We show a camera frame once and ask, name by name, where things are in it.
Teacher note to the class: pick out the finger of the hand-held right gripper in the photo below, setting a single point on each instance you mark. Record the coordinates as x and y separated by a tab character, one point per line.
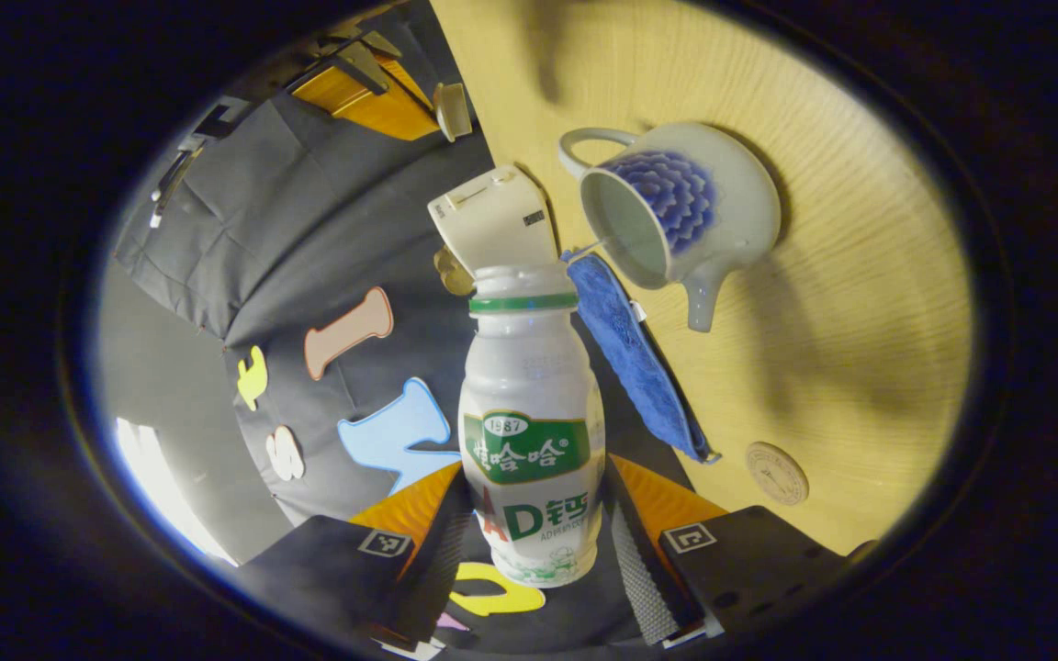
373	106

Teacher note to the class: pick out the white green-label water bottle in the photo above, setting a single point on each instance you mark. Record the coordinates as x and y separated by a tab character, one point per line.
529	386

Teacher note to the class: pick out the white blue-patterned teacup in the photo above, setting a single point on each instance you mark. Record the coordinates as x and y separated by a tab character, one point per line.
731	211

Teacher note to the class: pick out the blue towel cloth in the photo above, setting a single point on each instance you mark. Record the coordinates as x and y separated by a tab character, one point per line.
630	358

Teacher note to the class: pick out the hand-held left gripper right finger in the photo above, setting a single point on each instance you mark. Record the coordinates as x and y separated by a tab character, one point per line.
639	569

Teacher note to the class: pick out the round brown coaster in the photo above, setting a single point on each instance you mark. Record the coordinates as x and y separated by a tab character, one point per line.
778	474

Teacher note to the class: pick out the white teacup lid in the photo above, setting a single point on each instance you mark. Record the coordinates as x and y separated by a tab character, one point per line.
452	110

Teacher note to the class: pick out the white toaster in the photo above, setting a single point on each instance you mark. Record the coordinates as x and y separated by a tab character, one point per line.
492	220

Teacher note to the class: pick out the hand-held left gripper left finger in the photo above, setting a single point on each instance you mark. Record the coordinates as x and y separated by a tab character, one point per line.
442	569

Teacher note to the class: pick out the brown bread slice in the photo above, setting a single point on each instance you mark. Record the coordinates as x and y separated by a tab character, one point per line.
451	271

